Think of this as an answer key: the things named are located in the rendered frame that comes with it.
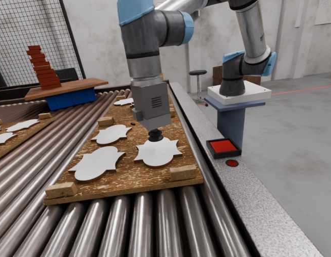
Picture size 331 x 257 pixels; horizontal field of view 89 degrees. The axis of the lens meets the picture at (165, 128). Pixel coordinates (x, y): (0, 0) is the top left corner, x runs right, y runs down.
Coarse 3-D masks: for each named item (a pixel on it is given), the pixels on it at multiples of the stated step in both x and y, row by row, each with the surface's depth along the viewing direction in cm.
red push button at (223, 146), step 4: (224, 140) 52; (228, 140) 51; (212, 144) 50; (216, 144) 50; (220, 144) 50; (224, 144) 49; (228, 144) 49; (232, 144) 49; (216, 148) 48; (220, 148) 48; (224, 148) 48; (228, 148) 47; (232, 148) 47
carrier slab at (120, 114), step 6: (114, 102) 106; (114, 108) 95; (120, 108) 93; (126, 108) 92; (132, 108) 91; (174, 108) 83; (108, 114) 86; (114, 114) 85; (120, 114) 84; (126, 114) 83; (132, 114) 81; (120, 120) 76; (126, 120) 75; (132, 120) 74
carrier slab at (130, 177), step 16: (96, 128) 70; (144, 128) 65; (160, 128) 63; (176, 128) 61; (96, 144) 57; (128, 144) 55; (80, 160) 49; (128, 160) 46; (176, 160) 44; (192, 160) 43; (64, 176) 43; (112, 176) 41; (128, 176) 40; (144, 176) 40; (160, 176) 39; (80, 192) 37; (96, 192) 37; (112, 192) 37; (128, 192) 37
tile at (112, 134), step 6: (114, 126) 67; (120, 126) 67; (102, 132) 64; (108, 132) 63; (114, 132) 62; (120, 132) 62; (126, 132) 61; (96, 138) 59; (102, 138) 59; (108, 138) 58; (114, 138) 58; (120, 138) 58; (126, 138) 58; (102, 144) 55; (108, 144) 55
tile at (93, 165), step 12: (84, 156) 49; (96, 156) 48; (108, 156) 48; (120, 156) 47; (72, 168) 44; (84, 168) 44; (96, 168) 43; (108, 168) 42; (84, 180) 39; (96, 180) 40
